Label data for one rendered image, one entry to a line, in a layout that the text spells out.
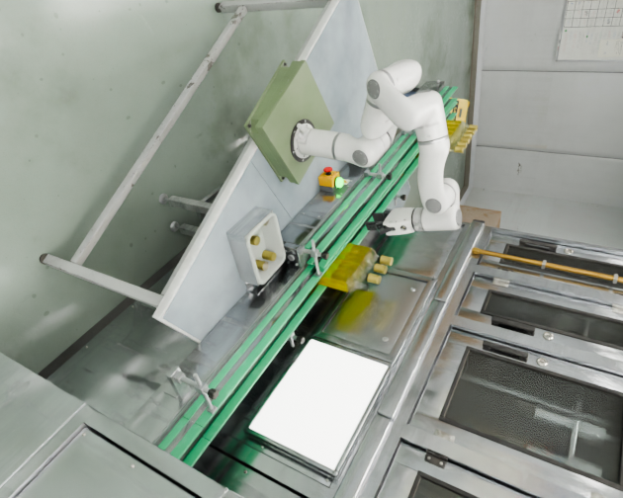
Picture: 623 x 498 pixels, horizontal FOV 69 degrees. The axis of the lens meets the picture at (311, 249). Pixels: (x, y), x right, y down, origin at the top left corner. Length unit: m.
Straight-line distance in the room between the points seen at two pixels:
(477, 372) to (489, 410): 0.15
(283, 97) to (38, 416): 1.17
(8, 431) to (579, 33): 7.04
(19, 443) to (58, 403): 0.12
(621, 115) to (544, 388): 6.20
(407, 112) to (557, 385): 1.01
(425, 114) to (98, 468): 1.18
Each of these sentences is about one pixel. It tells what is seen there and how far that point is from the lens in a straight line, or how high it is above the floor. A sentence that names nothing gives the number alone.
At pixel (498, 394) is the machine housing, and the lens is 1.66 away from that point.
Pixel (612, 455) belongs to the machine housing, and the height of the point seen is 1.97.
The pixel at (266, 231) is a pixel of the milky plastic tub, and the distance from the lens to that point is 1.68.
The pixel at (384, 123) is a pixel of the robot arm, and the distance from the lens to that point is 1.46.
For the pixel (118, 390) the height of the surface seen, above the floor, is 0.43.
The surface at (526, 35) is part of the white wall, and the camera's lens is 7.36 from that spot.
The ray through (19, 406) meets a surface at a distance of 1.51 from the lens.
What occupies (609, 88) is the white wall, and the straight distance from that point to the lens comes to 7.48.
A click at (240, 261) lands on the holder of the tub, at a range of 1.61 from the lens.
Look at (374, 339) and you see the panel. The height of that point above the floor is 1.21.
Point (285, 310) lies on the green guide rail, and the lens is 1.63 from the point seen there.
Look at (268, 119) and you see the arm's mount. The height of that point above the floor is 0.83.
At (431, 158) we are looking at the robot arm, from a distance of 1.31.
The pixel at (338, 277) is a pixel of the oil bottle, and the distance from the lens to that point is 1.74.
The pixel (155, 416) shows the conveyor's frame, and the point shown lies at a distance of 1.48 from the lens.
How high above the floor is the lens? 1.74
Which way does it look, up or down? 29 degrees down
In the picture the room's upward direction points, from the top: 104 degrees clockwise
